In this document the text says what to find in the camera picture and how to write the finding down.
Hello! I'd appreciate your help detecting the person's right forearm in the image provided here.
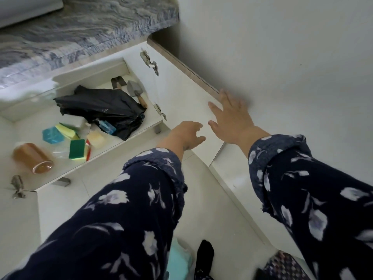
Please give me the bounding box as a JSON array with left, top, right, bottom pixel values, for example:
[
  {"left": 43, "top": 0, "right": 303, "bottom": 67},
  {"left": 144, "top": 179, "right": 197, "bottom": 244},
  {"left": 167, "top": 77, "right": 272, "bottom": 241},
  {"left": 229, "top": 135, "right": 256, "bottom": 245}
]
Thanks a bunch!
[{"left": 237, "top": 127, "right": 373, "bottom": 280}]

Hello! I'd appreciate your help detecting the person's left hand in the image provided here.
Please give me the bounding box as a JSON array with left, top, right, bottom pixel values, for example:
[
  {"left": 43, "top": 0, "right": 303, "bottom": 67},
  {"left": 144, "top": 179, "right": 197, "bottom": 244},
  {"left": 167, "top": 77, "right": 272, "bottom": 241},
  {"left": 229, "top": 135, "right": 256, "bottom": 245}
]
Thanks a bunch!
[{"left": 164, "top": 121, "right": 206, "bottom": 152}]

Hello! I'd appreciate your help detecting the metal cabinet hinge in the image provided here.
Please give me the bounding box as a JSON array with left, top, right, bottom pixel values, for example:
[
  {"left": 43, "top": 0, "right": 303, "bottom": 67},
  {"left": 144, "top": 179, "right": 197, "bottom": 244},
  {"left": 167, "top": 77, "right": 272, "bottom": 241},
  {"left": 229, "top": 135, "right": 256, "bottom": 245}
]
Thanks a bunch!
[
  {"left": 139, "top": 49, "right": 160, "bottom": 77},
  {"left": 10, "top": 175, "right": 27, "bottom": 199},
  {"left": 153, "top": 103, "right": 167, "bottom": 121}
]

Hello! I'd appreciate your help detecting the blue bottle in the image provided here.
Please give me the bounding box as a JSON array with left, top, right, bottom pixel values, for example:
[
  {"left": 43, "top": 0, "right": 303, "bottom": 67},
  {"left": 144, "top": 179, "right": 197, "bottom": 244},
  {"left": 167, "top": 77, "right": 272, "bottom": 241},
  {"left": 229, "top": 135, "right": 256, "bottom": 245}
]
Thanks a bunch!
[{"left": 97, "top": 119, "right": 117, "bottom": 136}]

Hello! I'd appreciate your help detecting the person's left forearm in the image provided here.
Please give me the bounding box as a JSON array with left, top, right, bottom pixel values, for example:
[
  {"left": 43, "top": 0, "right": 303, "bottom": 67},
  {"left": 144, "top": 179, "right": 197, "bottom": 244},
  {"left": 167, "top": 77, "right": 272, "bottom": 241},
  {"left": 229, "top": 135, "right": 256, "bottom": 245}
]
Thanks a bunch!
[{"left": 0, "top": 136, "right": 187, "bottom": 280}]

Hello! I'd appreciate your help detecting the pale yellow sponge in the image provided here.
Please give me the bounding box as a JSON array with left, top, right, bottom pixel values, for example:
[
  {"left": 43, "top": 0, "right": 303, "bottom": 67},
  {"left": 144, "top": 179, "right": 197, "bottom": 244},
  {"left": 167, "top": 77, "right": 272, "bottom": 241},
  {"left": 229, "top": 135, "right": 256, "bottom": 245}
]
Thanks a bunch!
[{"left": 87, "top": 131, "right": 105, "bottom": 149}]

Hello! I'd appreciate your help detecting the white cabinet door with hinges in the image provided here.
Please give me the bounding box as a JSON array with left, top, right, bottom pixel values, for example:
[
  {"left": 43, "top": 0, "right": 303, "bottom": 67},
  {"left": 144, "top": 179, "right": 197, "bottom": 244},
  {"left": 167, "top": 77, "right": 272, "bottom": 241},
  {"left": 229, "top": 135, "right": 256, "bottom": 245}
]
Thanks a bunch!
[{"left": 124, "top": 41, "right": 225, "bottom": 167}]

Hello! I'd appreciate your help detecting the grey marbled stone countertop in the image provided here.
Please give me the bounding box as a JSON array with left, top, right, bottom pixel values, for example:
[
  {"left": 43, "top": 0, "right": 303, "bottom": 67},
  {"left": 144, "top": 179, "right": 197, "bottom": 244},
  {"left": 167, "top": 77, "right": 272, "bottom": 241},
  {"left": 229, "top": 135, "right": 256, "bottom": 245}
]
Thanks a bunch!
[{"left": 0, "top": 0, "right": 180, "bottom": 90}]

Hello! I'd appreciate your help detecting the yellow and green sponge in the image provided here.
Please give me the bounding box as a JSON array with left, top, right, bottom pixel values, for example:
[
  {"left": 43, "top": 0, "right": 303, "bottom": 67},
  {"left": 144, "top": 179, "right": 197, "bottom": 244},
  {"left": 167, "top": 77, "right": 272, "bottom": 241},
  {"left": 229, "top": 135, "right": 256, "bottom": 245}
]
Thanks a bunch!
[{"left": 55, "top": 122, "right": 80, "bottom": 140}]

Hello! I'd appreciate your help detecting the patterned fabric garment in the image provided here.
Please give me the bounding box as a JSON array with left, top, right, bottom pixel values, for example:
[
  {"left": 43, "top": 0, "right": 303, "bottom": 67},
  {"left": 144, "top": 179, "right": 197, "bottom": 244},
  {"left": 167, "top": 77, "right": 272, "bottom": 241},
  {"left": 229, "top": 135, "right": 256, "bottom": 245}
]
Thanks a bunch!
[{"left": 254, "top": 250, "right": 311, "bottom": 280}]

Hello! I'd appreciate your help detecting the clear plastic wrapper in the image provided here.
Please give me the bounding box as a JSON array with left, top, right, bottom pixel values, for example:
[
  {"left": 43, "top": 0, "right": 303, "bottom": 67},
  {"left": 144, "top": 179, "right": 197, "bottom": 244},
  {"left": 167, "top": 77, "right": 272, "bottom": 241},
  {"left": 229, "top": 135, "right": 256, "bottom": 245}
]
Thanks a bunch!
[{"left": 52, "top": 142, "right": 71, "bottom": 159}]

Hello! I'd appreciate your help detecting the white small box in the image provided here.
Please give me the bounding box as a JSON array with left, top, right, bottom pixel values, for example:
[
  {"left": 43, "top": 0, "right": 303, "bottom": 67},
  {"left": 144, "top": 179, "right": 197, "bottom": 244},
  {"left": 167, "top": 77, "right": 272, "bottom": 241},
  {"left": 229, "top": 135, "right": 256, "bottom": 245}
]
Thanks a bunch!
[{"left": 62, "top": 114, "right": 88, "bottom": 129}]

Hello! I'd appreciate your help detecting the white appliance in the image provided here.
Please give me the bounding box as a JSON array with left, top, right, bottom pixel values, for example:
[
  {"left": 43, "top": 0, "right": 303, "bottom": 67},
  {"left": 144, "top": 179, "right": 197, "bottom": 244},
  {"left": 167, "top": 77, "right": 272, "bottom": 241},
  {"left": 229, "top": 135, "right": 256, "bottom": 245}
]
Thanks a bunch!
[{"left": 0, "top": 0, "right": 64, "bottom": 29}]

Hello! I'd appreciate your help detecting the blue hexagonal sponge packet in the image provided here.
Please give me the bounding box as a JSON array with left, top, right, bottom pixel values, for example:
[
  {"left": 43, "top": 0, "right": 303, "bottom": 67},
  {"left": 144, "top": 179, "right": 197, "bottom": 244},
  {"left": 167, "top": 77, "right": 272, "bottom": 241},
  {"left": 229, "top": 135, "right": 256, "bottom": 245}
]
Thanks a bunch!
[{"left": 42, "top": 126, "right": 65, "bottom": 144}]

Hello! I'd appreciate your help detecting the black plastic bag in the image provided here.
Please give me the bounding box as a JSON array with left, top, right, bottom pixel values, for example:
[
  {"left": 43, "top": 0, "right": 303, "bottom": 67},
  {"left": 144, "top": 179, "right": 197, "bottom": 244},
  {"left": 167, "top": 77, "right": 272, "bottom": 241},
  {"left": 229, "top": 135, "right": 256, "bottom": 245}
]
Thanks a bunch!
[{"left": 54, "top": 85, "right": 146, "bottom": 141}]

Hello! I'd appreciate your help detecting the metal trowel with wooden handle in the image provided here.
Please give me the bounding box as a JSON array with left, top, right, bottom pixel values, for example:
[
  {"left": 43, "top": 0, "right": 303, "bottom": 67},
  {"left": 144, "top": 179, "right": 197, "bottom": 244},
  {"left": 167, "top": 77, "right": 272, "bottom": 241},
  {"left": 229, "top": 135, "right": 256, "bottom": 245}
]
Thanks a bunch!
[{"left": 127, "top": 80, "right": 148, "bottom": 109}]

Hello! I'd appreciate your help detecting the green scouring sponge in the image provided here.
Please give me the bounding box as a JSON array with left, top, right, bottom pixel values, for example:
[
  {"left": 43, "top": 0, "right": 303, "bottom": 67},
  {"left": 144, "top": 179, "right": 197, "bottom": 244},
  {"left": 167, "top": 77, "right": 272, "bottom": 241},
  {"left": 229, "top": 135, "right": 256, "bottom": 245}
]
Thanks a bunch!
[{"left": 68, "top": 139, "right": 87, "bottom": 161}]

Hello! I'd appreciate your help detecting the brown translucent jar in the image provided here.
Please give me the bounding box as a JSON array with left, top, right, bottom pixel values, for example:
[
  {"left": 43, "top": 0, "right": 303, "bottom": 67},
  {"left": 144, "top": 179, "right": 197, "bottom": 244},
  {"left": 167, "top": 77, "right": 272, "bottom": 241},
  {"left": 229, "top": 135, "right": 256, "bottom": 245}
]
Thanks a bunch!
[{"left": 12, "top": 142, "right": 55, "bottom": 175}]

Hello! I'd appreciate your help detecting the person's black sock foot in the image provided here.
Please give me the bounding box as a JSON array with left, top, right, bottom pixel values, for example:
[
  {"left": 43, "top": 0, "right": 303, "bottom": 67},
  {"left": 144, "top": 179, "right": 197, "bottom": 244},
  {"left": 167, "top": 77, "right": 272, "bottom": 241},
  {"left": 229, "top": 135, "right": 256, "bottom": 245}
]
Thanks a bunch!
[{"left": 193, "top": 240, "right": 215, "bottom": 280}]

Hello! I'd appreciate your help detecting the teal cloth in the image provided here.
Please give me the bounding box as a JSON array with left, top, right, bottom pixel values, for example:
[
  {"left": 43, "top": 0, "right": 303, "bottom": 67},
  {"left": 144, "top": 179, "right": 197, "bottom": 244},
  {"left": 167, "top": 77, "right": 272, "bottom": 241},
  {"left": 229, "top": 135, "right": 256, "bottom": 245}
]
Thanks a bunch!
[{"left": 166, "top": 238, "right": 193, "bottom": 280}]

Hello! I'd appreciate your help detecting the dark metal scraper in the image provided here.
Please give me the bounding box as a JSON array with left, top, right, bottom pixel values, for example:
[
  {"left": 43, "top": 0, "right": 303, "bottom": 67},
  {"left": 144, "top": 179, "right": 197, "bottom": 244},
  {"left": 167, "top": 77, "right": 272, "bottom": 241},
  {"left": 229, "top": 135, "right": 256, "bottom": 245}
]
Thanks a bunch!
[{"left": 111, "top": 76, "right": 126, "bottom": 91}]

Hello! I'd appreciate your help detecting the person's right hand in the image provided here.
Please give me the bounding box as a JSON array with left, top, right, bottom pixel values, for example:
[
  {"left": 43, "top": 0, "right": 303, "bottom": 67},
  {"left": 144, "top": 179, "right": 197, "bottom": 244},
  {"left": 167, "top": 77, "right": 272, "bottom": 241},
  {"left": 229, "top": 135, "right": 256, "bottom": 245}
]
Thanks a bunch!
[{"left": 207, "top": 89, "right": 257, "bottom": 145}]

